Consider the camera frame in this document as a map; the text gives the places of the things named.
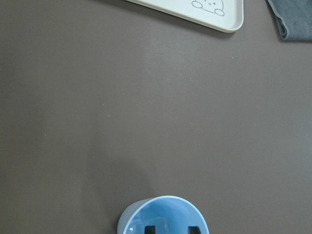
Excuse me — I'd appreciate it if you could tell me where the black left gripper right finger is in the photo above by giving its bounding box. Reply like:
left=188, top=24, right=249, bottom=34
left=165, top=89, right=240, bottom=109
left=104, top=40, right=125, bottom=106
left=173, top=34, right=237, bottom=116
left=188, top=226, right=199, bottom=234

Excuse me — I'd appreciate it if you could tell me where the cream rabbit tray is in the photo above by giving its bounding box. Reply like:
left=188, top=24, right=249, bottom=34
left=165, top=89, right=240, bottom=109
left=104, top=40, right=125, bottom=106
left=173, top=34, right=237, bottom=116
left=132, top=0, right=244, bottom=33

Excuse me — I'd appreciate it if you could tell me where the grey folded cloth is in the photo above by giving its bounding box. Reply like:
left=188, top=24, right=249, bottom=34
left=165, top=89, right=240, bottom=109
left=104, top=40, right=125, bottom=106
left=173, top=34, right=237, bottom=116
left=268, top=0, right=312, bottom=41

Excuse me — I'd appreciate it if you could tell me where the light blue cup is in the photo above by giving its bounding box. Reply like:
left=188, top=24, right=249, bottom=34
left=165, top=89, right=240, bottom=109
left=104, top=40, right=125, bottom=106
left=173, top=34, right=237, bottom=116
left=117, top=195, right=209, bottom=234

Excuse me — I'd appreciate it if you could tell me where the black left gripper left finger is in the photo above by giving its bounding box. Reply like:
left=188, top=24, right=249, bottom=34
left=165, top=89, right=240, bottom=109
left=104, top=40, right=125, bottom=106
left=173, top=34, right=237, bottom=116
left=144, top=226, right=156, bottom=234

